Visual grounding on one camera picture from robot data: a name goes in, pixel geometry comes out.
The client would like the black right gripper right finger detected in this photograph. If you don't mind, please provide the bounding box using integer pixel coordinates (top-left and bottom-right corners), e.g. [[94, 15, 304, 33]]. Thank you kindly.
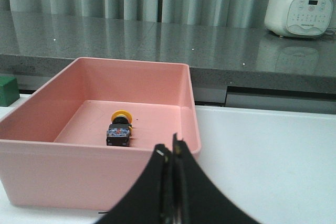
[[173, 134, 258, 223]]

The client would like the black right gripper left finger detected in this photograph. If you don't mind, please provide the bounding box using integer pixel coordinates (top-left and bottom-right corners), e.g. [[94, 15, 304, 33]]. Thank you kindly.
[[97, 144, 174, 223]]

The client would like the yellow push button switch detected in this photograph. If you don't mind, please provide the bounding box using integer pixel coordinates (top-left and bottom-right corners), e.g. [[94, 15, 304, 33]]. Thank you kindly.
[[106, 110, 133, 147]]

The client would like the pink plastic bin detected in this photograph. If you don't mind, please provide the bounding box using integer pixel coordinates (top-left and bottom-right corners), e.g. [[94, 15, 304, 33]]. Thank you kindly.
[[1, 58, 201, 210]]

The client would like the grey stone counter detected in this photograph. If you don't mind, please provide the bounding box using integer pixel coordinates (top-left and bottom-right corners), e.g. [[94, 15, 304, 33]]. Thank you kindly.
[[1, 11, 335, 93]]

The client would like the small green cube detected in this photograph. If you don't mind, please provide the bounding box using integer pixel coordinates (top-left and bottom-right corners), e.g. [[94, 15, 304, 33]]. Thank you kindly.
[[1, 76, 20, 107]]

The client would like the white kitchen blender appliance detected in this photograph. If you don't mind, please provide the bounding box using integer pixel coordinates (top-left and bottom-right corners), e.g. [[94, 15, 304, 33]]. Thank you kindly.
[[264, 0, 334, 38]]

